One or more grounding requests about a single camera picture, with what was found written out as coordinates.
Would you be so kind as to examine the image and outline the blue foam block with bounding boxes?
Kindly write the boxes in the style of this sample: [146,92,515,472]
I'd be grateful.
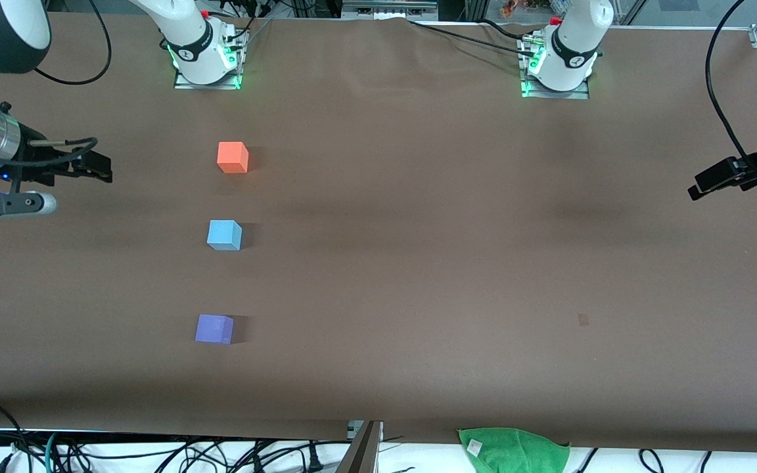
[207,219,243,252]

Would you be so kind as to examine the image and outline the orange foam block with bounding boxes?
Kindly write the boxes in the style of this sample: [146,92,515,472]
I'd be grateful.
[217,141,250,174]

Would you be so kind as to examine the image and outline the purple foam block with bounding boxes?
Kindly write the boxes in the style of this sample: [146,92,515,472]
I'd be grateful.
[195,314,235,345]

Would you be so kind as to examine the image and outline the brown table cover sheet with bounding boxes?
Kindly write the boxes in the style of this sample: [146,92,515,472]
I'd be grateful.
[0,12,757,454]

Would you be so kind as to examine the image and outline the small orange red object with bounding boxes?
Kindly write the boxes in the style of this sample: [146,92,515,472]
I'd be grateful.
[500,0,553,19]

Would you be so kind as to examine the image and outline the green cloth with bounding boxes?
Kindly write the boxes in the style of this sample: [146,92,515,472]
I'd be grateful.
[457,427,571,473]

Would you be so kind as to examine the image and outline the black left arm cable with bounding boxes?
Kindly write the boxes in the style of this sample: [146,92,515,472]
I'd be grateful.
[706,0,757,175]

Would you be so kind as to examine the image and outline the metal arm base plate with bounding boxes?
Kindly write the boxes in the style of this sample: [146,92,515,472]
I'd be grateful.
[518,36,591,99]
[173,30,248,91]

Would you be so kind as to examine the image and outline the long black table cable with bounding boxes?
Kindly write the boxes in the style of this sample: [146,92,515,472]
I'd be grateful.
[408,18,538,58]

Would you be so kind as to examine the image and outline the black plug cable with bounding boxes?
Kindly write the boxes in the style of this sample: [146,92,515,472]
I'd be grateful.
[300,441,327,472]

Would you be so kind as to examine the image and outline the grey metal post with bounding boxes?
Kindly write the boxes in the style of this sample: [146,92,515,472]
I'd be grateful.
[334,420,384,473]

